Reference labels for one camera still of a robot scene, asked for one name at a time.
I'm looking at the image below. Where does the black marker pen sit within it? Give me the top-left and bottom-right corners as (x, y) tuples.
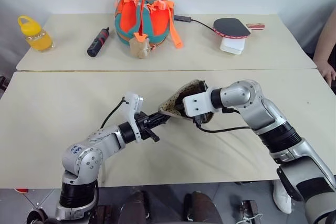
(87, 26), (111, 58)

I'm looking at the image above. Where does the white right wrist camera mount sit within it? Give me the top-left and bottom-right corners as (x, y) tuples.
(182, 87), (215, 118)

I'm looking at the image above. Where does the black round wheel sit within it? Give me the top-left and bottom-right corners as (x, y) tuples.
(26, 209), (49, 224)

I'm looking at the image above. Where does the white table leg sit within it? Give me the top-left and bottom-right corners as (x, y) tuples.
(101, 159), (108, 183)

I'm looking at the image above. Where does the orange and teal drawstring bag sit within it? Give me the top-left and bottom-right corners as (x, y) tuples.
(113, 0), (183, 52)

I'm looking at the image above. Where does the leopard print pouch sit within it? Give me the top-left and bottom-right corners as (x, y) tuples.
(157, 79), (211, 120)

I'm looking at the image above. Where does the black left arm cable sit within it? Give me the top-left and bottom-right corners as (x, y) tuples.
(100, 97), (127, 130)

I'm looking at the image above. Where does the white shoe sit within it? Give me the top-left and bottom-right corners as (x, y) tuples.
(272, 179), (293, 215)

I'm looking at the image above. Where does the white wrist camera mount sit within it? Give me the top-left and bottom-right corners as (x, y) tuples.
(124, 92), (144, 144)
(182, 87), (215, 118)

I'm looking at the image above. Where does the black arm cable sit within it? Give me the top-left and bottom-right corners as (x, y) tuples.
(195, 107), (253, 133)
(100, 97), (127, 130)

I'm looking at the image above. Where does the yellow lidded jar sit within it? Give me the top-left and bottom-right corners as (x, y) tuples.
(17, 15), (55, 52)

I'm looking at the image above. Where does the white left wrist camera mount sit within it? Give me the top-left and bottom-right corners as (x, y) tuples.
(124, 92), (144, 144)

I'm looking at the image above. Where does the black usb hub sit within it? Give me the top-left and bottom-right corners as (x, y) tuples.
(173, 14), (193, 23)

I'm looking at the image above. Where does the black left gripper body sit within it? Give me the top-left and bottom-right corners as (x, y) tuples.
(134, 112), (160, 143)

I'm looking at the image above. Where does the bystander hand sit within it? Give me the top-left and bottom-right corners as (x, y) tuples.
(320, 59), (336, 81)

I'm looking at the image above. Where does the black usb hub cable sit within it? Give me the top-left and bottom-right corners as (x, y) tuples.
(190, 18), (219, 32)

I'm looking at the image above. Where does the beige plush toy charm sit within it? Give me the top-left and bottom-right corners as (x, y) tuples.
(129, 32), (153, 60)

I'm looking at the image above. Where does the black table tennis paddle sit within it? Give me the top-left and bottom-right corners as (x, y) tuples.
(212, 17), (266, 39)

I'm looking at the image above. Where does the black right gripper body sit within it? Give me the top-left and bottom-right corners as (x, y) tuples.
(193, 112), (214, 128)

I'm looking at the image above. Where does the white flat box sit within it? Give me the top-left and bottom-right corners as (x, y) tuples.
(219, 37), (248, 56)

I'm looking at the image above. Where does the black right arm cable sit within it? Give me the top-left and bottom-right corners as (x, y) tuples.
(195, 107), (253, 133)

